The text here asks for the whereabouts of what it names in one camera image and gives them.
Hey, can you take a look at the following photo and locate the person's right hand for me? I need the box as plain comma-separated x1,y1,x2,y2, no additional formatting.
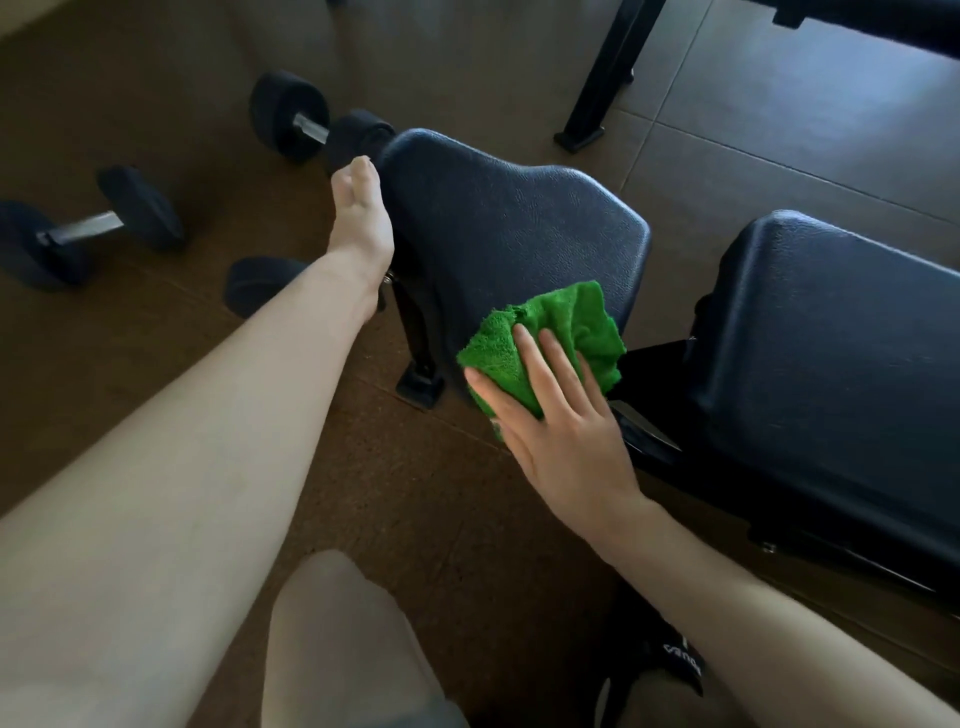
462,323,648,540

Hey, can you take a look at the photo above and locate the person's left hand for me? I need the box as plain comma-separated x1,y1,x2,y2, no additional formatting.
327,155,396,288

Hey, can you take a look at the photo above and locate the green microfibre cloth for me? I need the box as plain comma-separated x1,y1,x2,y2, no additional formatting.
456,280,628,441

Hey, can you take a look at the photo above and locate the person's right forearm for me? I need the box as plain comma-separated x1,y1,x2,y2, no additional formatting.
577,489,960,728

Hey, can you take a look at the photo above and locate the person's left forearm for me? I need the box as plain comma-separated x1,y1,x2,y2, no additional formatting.
0,250,390,728

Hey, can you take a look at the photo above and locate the black dumbbell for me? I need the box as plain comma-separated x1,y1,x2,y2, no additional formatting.
249,70,398,178
224,255,313,321
0,165,189,294

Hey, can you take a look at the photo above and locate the dark blue bench seat pad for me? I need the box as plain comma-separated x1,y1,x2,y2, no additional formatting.
373,127,653,406

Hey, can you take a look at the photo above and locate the dark blue bench back pad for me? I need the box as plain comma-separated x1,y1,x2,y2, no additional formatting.
681,209,960,597

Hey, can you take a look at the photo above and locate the black metal rack leg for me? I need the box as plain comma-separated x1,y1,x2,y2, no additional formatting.
552,0,669,156

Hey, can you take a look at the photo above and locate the person's left leg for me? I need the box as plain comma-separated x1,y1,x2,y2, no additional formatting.
258,550,471,728

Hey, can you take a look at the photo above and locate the person's leg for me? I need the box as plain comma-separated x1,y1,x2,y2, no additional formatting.
618,667,759,728
258,550,471,728

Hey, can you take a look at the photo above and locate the person's right leg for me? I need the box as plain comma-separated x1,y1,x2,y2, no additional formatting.
618,667,759,728

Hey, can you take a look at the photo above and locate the dark padded equipment bar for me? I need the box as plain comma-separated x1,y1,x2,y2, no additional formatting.
771,0,960,60

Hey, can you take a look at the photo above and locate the black metal bench frame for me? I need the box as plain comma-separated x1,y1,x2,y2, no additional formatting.
384,255,960,601

